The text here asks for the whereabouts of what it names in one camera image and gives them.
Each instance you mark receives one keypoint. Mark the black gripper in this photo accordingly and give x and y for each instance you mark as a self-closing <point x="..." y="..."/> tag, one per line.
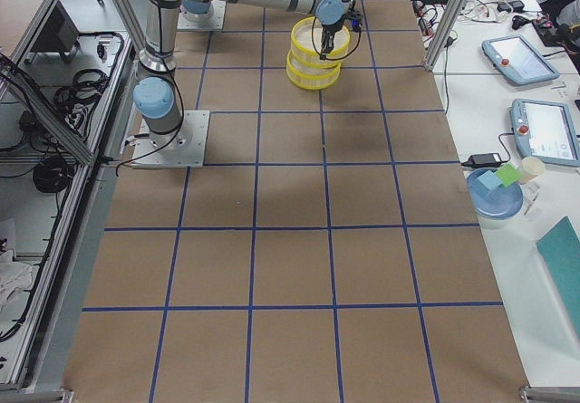
<point x="329" y="31"/>

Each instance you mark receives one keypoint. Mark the yellow rimmed steamer layer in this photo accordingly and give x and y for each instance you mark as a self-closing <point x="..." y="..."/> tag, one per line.
<point x="308" y="77"/>
<point x="306" y="43"/>

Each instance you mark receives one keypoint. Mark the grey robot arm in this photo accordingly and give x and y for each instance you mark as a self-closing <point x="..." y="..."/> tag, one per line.
<point x="156" y="95"/>

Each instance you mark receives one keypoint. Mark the far blue teach pendant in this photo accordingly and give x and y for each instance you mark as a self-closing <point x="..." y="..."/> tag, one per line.
<point x="517" y="60"/>

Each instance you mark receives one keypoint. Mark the blue teach pendant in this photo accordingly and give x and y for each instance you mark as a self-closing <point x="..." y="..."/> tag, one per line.
<point x="545" y="130"/>
<point x="517" y="60"/>

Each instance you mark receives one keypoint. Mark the black power adapter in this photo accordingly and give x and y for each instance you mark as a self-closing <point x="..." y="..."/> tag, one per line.
<point x="483" y="160"/>

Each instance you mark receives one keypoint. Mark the light blue foam block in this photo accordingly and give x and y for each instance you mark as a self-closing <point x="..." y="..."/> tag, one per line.
<point x="488" y="181"/>

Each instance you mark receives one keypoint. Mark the green foam block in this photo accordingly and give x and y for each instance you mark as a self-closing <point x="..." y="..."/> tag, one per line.
<point x="507" y="174"/>

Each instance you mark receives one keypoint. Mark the near blue teach pendant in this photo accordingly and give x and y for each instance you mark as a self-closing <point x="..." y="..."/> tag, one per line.
<point x="545" y="130"/>

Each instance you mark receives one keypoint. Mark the blue round plate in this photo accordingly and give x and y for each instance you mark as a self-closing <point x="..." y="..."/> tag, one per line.
<point x="501" y="203"/>

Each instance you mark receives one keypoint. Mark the cream paper cup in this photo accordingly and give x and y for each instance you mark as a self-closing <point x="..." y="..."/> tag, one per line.
<point x="530" y="168"/>

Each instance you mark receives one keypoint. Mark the teal flat board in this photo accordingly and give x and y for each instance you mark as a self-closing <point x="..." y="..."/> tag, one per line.
<point x="559" y="248"/>

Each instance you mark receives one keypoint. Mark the white crumpled cloth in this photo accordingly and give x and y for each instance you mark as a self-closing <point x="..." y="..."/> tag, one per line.
<point x="16" y="276"/>

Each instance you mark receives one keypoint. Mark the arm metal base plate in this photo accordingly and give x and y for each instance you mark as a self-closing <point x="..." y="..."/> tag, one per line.
<point x="201" y="17"/>
<point x="186" y="148"/>

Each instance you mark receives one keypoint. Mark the aluminium frame post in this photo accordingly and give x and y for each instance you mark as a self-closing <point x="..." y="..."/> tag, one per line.
<point x="440" y="37"/>

